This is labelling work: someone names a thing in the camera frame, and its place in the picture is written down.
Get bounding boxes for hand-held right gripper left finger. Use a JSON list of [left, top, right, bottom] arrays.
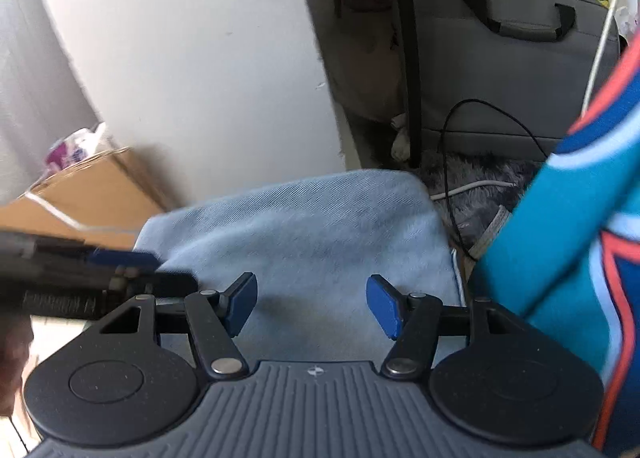
[[97, 272, 258, 380]]

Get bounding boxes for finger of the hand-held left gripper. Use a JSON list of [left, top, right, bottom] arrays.
[[112, 270, 199, 298], [82, 247, 162, 270]]

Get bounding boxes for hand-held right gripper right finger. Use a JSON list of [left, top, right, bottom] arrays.
[[366, 274, 531, 380]]

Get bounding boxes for light blue jeans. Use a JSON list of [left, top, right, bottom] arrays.
[[134, 168, 468, 364]]

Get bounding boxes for person's left hand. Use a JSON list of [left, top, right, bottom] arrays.
[[0, 310, 35, 419]]

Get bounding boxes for brown cardboard box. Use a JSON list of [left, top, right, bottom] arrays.
[[0, 147, 173, 251]]

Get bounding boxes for pink white plastic packet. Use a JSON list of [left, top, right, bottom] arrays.
[[44, 122, 110, 174]]

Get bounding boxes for grey fluffy rug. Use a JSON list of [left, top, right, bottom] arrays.
[[417, 152, 543, 251]]

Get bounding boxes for teal blue orange jersey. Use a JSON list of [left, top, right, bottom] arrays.
[[469, 30, 640, 458]]

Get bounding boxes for black cable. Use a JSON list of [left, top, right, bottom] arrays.
[[440, 98, 551, 261]]

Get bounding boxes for grey bag with black handles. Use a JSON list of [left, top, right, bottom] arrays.
[[400, 0, 623, 161]]

